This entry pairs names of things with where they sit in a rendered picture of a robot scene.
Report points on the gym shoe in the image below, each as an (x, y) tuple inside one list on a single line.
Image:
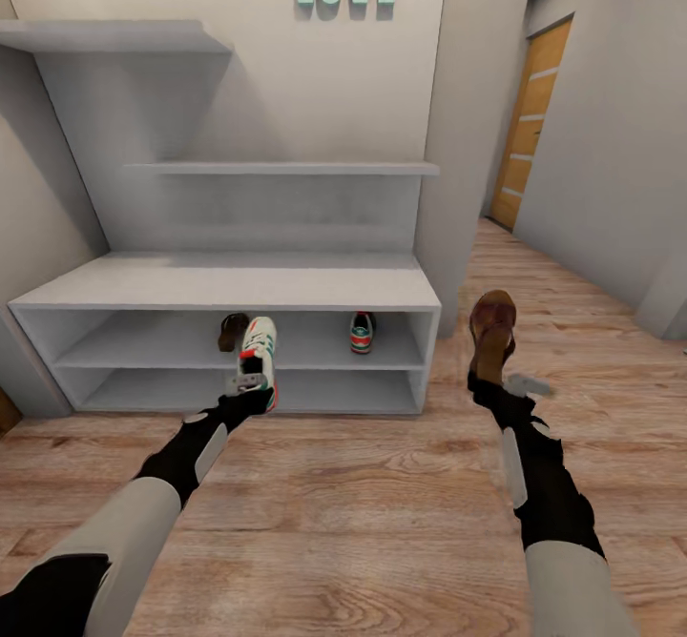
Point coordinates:
[(259, 346), (363, 329)]

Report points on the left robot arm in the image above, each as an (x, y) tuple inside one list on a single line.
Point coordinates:
[(89, 584)]

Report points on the sandal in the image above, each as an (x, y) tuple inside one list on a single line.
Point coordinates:
[(491, 322), (231, 328)]

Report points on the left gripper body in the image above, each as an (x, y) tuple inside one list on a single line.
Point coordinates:
[(249, 403)]

